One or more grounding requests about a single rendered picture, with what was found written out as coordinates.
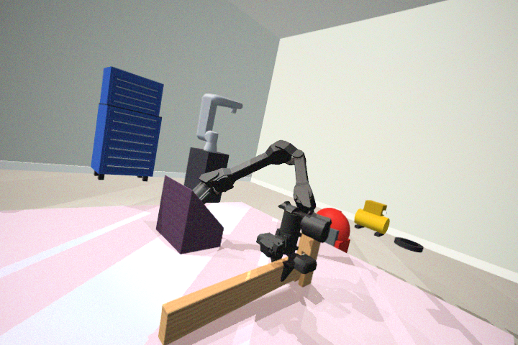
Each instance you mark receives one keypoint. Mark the wooden post with slot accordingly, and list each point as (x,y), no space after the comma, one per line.
(310,247)

